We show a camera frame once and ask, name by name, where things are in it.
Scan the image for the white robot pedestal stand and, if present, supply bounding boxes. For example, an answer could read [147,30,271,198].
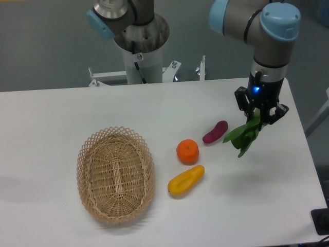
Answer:
[88,50,208,87]

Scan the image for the purple sweet potato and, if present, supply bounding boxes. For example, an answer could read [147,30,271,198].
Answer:
[203,120,229,144]

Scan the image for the green leafy vegetable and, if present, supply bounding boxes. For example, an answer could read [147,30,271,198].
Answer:
[223,110,261,158]

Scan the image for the black device at table edge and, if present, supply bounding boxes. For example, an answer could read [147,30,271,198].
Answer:
[311,208,328,236]

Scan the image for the black cable on pedestal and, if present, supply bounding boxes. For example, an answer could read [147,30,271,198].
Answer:
[131,41,148,84]

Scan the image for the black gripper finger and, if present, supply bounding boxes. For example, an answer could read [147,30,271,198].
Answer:
[234,86,254,119]
[259,103,289,131]

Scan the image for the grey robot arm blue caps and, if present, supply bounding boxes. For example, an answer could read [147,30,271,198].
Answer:
[86,1,301,128]

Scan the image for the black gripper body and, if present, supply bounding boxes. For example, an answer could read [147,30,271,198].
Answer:
[246,74,283,108]

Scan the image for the orange tangerine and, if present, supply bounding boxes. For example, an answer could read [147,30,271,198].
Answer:
[176,139,199,165]

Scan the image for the woven wicker basket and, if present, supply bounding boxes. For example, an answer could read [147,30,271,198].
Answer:
[77,127,155,224]

